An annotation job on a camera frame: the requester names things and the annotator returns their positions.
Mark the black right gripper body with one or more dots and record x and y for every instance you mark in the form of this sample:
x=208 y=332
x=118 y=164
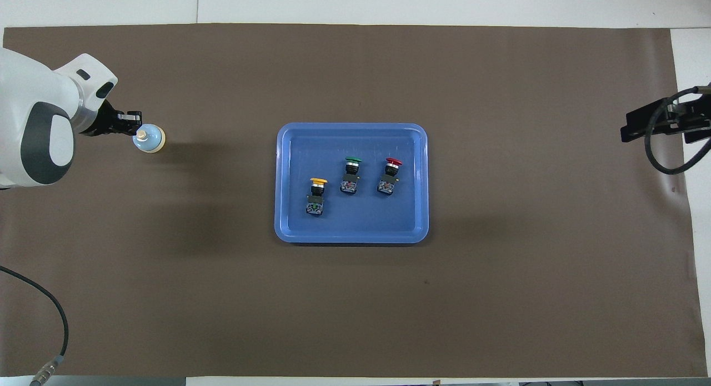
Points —
x=699 y=116

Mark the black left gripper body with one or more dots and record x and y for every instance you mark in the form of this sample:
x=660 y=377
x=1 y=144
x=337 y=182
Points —
x=105 y=122

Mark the yellow push button switch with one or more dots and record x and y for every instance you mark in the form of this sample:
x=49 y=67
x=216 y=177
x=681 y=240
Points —
x=316 y=197

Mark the green push button switch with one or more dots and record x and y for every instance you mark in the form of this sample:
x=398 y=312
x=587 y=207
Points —
x=350 y=180

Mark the red push button switch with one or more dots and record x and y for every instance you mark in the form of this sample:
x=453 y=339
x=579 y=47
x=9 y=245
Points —
x=387 y=180

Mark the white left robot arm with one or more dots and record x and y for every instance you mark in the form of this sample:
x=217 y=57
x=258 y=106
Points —
x=33 y=86

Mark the blue plastic tray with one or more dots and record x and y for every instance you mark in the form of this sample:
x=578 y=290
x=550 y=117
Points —
x=411 y=219

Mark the brown paper table mat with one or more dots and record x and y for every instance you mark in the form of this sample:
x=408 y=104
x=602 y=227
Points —
x=355 y=308

